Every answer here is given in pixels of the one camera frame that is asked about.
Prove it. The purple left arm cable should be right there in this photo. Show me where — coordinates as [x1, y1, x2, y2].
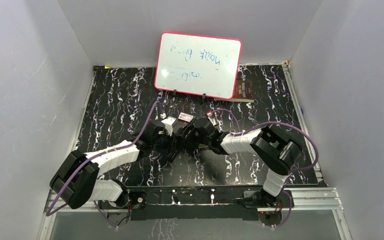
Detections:
[45, 100, 166, 229]

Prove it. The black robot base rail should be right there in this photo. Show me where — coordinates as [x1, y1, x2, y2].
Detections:
[99, 185, 294, 222]

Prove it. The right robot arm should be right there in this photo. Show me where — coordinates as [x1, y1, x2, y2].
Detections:
[174, 117, 302, 207]

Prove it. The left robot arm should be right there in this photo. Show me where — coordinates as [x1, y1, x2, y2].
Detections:
[49, 117, 177, 209]

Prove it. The pink framed whiteboard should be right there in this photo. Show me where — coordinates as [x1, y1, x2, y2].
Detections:
[154, 31, 243, 100]

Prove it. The red white staple box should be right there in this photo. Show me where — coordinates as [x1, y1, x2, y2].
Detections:
[178, 112, 194, 123]

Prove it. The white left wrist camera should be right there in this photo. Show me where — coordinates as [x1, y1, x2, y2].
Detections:
[161, 116, 178, 136]

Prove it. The brown Three Days book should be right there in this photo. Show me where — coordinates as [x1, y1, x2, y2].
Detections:
[231, 80, 255, 103]

